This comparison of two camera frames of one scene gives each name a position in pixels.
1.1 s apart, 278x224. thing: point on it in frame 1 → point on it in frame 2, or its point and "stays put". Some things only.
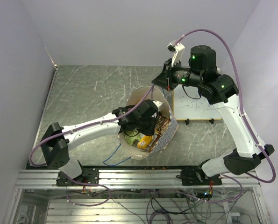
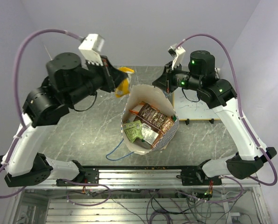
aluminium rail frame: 132,195 stays put
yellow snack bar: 144,141 → 123,88
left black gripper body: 146,126 → 101,73
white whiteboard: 185,108 stays put
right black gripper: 162,80 stays put
